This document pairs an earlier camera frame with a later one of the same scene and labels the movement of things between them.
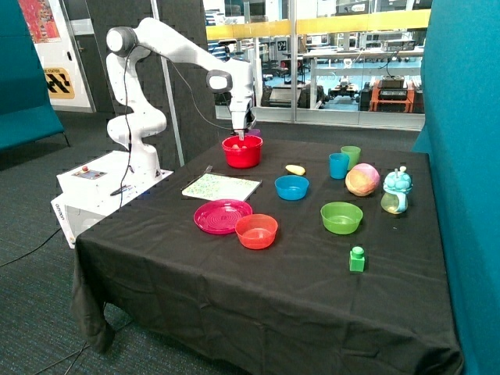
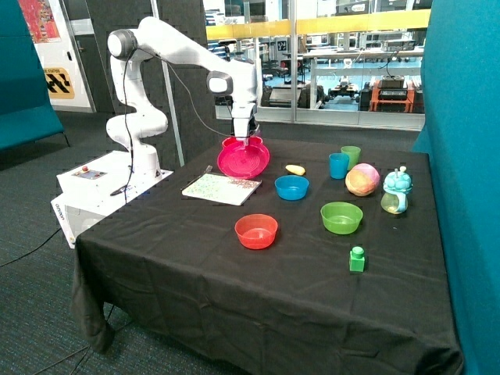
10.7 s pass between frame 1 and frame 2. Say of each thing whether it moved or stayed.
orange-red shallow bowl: stayed
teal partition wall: stayed
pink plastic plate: moved
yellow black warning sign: stayed
